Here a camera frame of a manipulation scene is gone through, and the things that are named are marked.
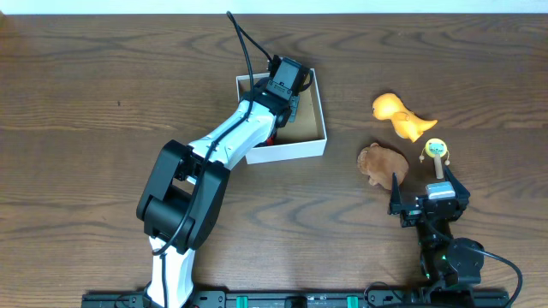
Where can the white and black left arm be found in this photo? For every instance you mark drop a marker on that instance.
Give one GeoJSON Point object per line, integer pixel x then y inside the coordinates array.
{"type": "Point", "coordinates": [184, 192]}

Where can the brown plush toy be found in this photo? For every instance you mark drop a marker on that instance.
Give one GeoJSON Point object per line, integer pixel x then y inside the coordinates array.
{"type": "Point", "coordinates": [380, 163]}

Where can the red and grey toy truck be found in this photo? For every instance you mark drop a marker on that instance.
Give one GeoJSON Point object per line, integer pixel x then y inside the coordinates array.
{"type": "Point", "coordinates": [270, 141]}

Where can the yellow wooden rattle drum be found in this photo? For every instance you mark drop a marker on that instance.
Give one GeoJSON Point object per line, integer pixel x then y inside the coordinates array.
{"type": "Point", "coordinates": [437, 150]}

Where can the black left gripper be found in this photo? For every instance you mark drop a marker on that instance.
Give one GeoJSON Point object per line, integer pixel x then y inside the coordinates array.
{"type": "Point", "coordinates": [287, 111]}

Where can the orange toy dinosaur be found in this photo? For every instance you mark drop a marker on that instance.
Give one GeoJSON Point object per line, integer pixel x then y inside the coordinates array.
{"type": "Point", "coordinates": [406, 124]}

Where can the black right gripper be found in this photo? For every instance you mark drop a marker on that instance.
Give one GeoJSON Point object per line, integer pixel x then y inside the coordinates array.
{"type": "Point", "coordinates": [413, 213]}

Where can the white cardboard box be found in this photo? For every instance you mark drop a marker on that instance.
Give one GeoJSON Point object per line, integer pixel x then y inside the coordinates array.
{"type": "Point", "coordinates": [305, 137]}

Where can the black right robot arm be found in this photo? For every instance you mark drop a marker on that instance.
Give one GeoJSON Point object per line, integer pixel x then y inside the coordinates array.
{"type": "Point", "coordinates": [447, 261]}

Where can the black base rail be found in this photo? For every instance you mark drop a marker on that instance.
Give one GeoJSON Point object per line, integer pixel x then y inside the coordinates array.
{"type": "Point", "coordinates": [374, 297]}

